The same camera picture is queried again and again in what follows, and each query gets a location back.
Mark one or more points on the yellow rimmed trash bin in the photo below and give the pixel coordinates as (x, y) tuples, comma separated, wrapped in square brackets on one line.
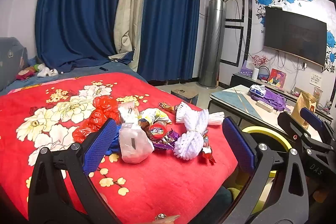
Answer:
[(267, 140)]

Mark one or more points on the black tv cabinet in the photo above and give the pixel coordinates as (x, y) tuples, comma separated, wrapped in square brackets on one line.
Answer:
[(239, 79)]

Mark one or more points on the purple cloth bag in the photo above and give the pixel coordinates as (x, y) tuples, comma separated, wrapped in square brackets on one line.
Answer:
[(271, 98)]

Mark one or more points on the blue denim sofa cover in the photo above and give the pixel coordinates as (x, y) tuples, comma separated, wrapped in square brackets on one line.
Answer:
[(76, 72)]

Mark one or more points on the red floral blanket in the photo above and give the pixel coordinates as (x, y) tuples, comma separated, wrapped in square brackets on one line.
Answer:
[(47, 115)]

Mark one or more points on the coffee table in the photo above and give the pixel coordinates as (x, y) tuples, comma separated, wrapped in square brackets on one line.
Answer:
[(237, 103)]

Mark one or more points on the white foam net roll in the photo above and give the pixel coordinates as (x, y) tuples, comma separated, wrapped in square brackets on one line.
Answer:
[(188, 145)]

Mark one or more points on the purple box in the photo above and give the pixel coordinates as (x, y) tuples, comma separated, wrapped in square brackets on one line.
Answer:
[(247, 68)]

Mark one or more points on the left blue curtain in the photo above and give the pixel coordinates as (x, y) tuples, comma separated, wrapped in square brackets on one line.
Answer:
[(75, 33)]

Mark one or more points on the beige curtain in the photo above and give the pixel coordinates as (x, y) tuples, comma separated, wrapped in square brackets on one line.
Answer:
[(127, 31)]

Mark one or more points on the white paper notice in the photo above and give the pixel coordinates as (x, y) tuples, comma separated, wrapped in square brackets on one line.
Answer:
[(316, 79)]

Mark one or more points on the colourful painting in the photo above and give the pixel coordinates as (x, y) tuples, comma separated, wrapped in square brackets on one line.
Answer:
[(277, 78)]

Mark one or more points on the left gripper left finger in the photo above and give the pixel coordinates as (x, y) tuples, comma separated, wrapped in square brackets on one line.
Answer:
[(49, 200)]

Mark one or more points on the silver tower air conditioner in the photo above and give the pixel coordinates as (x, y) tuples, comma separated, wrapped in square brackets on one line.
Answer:
[(213, 44)]

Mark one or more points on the grey sofa cushion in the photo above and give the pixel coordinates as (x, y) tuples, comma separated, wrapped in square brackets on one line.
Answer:
[(13, 59)]

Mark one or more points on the purple candy wrapper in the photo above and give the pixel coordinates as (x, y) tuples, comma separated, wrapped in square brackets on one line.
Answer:
[(167, 142)]

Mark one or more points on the brown paper bag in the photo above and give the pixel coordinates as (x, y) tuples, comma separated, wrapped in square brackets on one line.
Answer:
[(305, 100)]

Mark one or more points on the yellow white snack bag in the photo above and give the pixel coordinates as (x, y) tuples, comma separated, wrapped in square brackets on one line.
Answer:
[(152, 115)]

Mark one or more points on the left hand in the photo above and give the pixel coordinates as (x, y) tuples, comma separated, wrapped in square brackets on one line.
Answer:
[(161, 218)]

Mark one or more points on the tissue pack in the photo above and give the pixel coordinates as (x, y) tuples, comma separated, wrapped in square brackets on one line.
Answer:
[(258, 90)]

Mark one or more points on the black curved television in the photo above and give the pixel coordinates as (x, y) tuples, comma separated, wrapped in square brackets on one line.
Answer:
[(296, 34)]

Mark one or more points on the plush toys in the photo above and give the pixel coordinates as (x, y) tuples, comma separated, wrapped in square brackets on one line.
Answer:
[(39, 70)]

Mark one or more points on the white foam net sleeve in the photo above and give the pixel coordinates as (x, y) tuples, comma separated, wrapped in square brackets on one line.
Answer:
[(197, 121)]

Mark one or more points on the rainbow candy tube red cap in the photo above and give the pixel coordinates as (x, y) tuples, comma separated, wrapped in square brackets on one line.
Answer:
[(157, 130)]

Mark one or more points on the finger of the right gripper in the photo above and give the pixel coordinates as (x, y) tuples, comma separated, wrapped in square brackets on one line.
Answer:
[(323, 128), (291, 126)]

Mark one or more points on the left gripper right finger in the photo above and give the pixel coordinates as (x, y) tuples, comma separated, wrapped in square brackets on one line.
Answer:
[(287, 201)]

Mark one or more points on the white vase red flowers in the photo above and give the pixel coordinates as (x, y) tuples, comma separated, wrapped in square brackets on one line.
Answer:
[(258, 61)]

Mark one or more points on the blue curtain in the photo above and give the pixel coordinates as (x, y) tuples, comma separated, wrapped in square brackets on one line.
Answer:
[(168, 39), (75, 33)]

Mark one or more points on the red plastic bag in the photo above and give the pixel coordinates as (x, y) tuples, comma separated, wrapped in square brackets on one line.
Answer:
[(105, 107)]

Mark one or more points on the right blue curtain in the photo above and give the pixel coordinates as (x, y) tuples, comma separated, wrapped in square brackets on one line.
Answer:
[(168, 39)]

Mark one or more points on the blue storage stool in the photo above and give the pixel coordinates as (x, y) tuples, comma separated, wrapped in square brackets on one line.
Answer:
[(188, 95)]

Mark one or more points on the orange purple snack wrapper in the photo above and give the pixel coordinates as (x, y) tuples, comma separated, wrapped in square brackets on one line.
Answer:
[(167, 107)]

